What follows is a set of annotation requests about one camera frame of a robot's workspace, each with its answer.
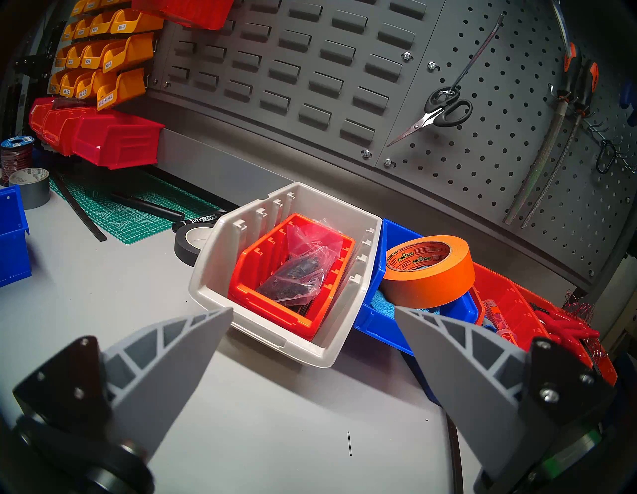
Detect red tool white lettering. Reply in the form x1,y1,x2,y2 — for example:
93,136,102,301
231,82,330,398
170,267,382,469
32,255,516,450
535,309,601,350

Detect clear bag of hardware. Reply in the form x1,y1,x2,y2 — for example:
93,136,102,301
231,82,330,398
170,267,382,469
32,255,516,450
256,219,344,307

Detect blue microfibre cloth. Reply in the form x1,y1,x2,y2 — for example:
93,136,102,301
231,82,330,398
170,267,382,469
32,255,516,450
371,289,441,319

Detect large beige storage bin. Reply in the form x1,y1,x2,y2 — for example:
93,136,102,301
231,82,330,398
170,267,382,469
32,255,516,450
188,182,383,369

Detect orange masking tape roll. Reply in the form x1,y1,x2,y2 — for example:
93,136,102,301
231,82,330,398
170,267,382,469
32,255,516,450
381,235,476,309

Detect black carabiner hook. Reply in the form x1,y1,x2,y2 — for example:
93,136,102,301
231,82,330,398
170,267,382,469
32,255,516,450
596,139,619,175

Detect red wire spool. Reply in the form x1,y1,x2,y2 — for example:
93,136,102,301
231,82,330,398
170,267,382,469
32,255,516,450
0,135,34,186

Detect black tape roll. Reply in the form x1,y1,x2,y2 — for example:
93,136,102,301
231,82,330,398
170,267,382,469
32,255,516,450
174,223,215,267

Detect black metal rod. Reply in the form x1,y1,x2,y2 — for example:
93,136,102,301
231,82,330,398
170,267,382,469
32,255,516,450
444,413,464,494
50,172,107,243

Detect orange-red hanging bin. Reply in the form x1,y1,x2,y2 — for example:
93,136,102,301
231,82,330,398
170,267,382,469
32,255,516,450
132,0,234,30

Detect blue spring clamps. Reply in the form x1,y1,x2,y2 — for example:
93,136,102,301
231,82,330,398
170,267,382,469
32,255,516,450
620,77,637,126

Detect grey louvred wall panel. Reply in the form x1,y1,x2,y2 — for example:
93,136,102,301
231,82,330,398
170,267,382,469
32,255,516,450
149,0,433,167

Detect black handled scissors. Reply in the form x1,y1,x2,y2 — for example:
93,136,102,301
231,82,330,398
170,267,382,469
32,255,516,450
387,14,504,147

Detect blue plastic storage bin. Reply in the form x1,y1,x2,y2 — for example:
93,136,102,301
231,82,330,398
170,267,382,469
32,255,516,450
0,185,32,288
352,218,481,357

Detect grey duct tape roll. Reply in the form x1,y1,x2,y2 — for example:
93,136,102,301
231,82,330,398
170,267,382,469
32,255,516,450
9,168,51,210

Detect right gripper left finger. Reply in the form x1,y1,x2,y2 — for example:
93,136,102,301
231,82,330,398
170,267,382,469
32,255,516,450
12,308,234,459

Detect black permanent marker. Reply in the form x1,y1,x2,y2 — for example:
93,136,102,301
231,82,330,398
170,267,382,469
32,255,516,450
172,212,227,232

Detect large grey pegboard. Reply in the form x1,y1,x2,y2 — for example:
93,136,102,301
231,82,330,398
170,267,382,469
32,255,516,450
378,0,637,292

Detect red parts bin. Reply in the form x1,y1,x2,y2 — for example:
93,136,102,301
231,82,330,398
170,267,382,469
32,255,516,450
72,114,165,170
28,97,55,135
42,106,70,147
59,110,90,156

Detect green cutting mat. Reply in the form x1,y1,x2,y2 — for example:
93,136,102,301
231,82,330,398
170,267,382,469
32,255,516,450
50,172,224,246

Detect black metal stand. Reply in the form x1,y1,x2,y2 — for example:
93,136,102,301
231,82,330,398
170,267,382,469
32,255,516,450
0,50,50,132

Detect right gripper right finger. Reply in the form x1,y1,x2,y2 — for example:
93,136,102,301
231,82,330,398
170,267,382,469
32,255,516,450
395,306,616,491

